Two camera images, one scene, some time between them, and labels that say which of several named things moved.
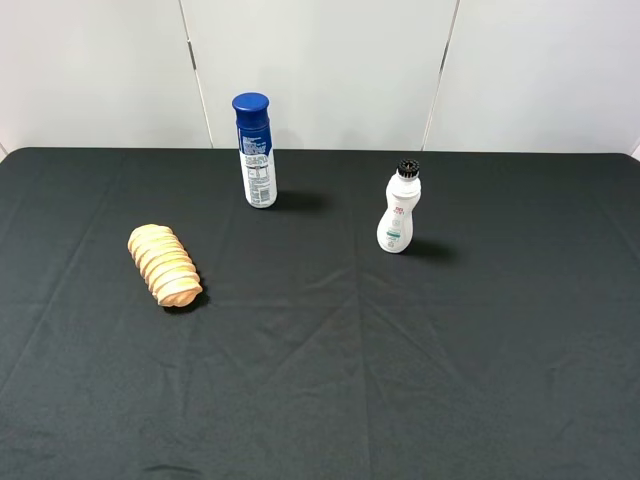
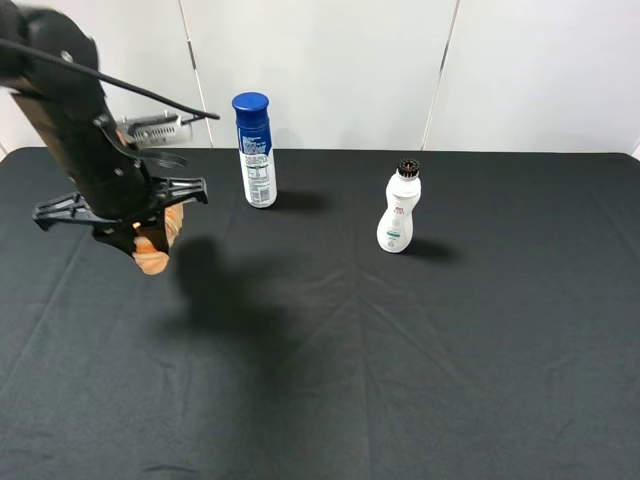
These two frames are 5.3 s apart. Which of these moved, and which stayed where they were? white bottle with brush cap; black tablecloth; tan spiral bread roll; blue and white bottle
Moved: tan spiral bread roll
Stayed: white bottle with brush cap; blue and white bottle; black tablecloth
